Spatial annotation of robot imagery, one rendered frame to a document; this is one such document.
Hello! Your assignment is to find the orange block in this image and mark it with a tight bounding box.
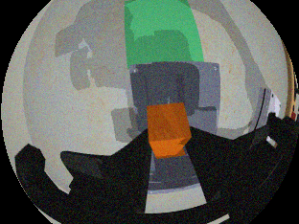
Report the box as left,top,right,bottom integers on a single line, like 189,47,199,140
147,103,192,158

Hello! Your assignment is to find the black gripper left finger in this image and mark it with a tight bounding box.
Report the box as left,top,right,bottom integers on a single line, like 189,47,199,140
60,128,152,214

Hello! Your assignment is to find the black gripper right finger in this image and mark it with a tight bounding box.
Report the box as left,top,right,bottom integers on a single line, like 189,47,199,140
185,124,269,203

